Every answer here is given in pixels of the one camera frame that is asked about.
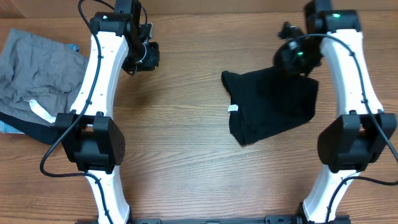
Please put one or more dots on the black folded garment in stack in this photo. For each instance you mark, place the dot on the black folded garment in stack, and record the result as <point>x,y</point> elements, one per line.
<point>39,132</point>

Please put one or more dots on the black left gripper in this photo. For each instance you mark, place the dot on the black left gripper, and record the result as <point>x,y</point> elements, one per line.
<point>152,56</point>

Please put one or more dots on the grey folded shirt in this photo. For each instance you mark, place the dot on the grey folded shirt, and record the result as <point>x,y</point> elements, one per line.
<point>40,78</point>

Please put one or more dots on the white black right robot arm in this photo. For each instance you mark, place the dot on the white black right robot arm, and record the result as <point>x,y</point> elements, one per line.
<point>362,129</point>

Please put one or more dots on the light blue folded garment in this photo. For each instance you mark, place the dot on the light blue folded garment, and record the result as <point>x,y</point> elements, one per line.
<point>6,128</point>

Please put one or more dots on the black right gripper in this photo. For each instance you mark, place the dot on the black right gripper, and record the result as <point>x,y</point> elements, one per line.
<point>288,32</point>

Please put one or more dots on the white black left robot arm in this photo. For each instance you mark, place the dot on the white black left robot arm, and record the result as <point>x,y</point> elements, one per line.
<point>89,135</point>

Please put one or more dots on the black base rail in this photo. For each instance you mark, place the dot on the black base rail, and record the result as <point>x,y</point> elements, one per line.
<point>269,219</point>

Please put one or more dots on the black t-shirt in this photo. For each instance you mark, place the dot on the black t-shirt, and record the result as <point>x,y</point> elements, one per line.
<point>268,103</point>

